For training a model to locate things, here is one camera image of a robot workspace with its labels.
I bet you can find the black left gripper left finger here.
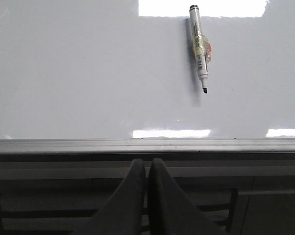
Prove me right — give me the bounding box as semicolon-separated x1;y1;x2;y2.
72;159;146;235

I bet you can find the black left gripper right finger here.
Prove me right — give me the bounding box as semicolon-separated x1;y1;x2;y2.
149;158;225;235

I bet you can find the white whiteboard marker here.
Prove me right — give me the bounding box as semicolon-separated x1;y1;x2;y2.
189;5;212;94

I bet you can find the white whiteboard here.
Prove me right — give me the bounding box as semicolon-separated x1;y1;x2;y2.
0;0;295;154

